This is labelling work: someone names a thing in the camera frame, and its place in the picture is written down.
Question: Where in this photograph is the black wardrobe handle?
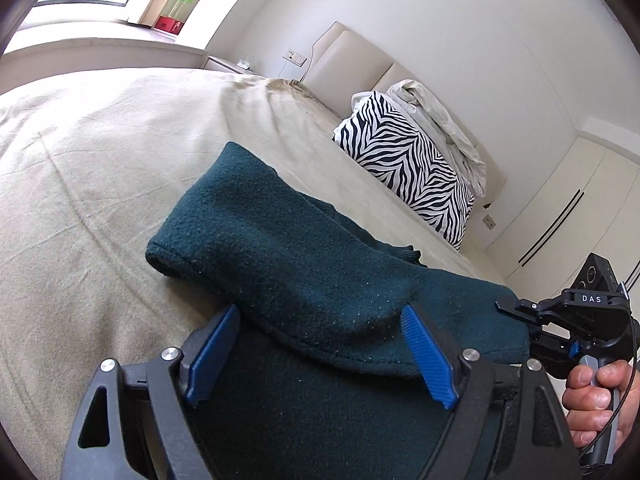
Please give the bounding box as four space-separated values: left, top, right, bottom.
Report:
522 195 585 267
517 189 581 263

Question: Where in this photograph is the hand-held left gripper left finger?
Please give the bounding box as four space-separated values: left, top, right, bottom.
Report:
60 304 242 480

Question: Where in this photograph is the dark green fleece garment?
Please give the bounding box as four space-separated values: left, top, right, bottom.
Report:
145 141 532 480

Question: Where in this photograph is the red box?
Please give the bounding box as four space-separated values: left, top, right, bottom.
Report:
154 15 185 35

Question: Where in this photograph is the white window ledge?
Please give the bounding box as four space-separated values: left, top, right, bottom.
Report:
0 35 208 96

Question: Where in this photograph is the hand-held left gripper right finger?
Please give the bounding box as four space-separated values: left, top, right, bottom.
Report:
400 304 583 480

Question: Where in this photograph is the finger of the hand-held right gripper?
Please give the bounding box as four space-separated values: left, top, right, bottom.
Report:
527 332 578 362
495 296 543 323

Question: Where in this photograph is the beige padded headboard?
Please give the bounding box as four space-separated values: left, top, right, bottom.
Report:
304 21 507 206

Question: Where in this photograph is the white wardrobe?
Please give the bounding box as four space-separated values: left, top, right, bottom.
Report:
485 115 640 301

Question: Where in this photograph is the beige bed with sheet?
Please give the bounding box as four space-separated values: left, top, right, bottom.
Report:
0 67 511 480

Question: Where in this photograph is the zebra print pillow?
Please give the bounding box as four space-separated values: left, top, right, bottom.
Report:
333 91 476 252

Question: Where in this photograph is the white nightstand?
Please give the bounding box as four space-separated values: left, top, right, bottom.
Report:
202 55 261 76

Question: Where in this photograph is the person's right hand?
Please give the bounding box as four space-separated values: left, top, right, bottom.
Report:
561 360 636 448

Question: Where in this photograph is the crumpled white duvet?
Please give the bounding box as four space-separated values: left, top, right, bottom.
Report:
385 79 488 198

